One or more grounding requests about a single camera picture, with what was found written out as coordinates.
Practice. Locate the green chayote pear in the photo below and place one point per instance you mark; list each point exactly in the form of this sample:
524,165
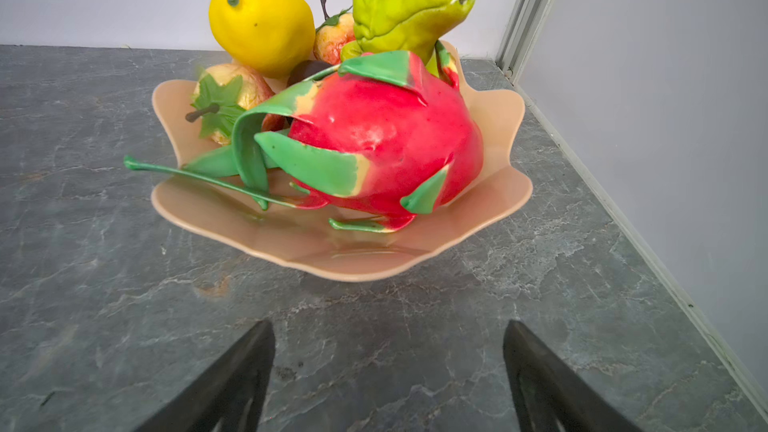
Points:
412,25

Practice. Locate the red green dragon fruit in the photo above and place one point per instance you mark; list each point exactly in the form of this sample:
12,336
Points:
379,134

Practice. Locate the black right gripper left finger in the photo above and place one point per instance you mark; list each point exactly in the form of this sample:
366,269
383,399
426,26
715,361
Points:
229,395

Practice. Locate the yellow lemon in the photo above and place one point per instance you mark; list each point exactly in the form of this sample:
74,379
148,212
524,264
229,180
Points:
270,36

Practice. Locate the peach wavy fruit plate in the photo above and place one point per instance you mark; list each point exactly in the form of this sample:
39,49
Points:
306,239

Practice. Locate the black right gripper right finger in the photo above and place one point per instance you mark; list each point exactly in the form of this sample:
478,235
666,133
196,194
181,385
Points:
547,394

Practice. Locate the peach with stem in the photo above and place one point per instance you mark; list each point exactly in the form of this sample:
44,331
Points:
333,34

